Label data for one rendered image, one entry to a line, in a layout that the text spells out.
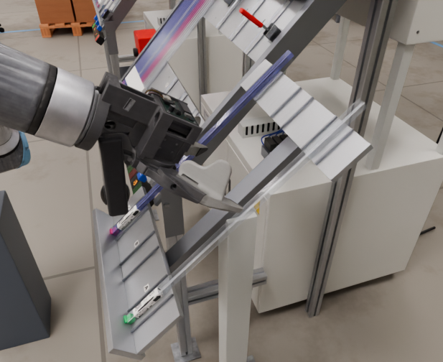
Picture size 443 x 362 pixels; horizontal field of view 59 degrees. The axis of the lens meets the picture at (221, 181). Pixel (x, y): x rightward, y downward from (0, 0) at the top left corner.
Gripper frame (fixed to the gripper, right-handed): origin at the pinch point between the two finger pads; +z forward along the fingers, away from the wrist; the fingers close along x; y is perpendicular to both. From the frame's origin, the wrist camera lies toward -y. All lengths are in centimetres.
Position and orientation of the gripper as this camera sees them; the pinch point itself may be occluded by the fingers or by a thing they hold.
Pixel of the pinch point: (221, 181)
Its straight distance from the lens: 54.2
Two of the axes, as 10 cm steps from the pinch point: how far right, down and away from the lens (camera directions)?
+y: 5.1, -7.8, -3.6
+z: 8.0, 2.7, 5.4
